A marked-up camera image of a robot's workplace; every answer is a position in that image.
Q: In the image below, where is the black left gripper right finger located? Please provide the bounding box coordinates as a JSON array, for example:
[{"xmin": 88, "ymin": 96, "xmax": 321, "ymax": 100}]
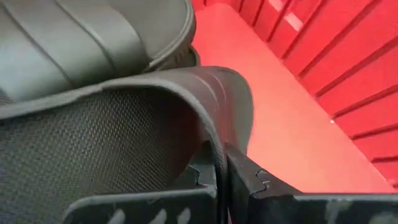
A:
[{"xmin": 224, "ymin": 142, "xmax": 398, "ymax": 224}]

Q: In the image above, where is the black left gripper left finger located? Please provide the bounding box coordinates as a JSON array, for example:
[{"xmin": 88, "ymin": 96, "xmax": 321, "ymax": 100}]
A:
[{"xmin": 63, "ymin": 164, "xmax": 219, "ymax": 224}]

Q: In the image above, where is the black rubber slide sandal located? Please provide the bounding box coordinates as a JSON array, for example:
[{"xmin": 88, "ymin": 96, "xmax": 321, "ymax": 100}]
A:
[
  {"xmin": 0, "ymin": 0, "xmax": 200, "ymax": 106},
  {"xmin": 0, "ymin": 65, "xmax": 254, "ymax": 224}
]

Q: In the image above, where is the red ribbed plastic bin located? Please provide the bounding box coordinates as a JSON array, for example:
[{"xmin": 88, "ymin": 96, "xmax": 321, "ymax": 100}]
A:
[{"xmin": 189, "ymin": 0, "xmax": 398, "ymax": 194}]

